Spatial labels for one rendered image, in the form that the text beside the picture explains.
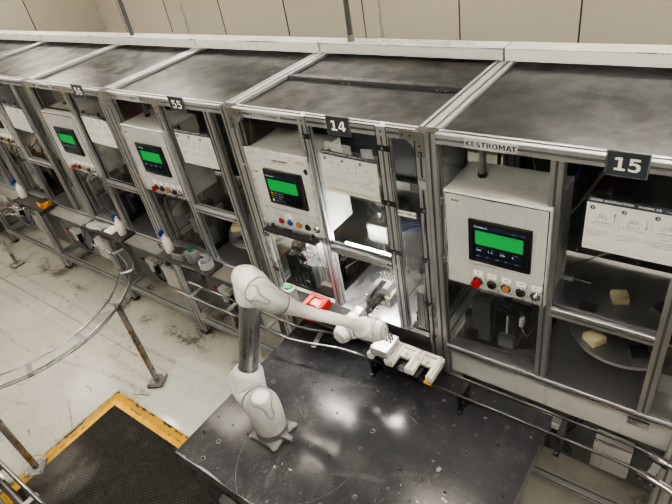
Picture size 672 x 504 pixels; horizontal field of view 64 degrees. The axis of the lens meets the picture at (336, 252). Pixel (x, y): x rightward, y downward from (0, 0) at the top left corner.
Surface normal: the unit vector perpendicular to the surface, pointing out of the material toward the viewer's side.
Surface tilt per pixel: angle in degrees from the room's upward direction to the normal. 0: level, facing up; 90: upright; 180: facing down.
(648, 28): 90
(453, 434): 0
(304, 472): 0
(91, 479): 0
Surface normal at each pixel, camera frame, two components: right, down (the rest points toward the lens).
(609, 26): -0.58, 0.55
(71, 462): -0.16, -0.80
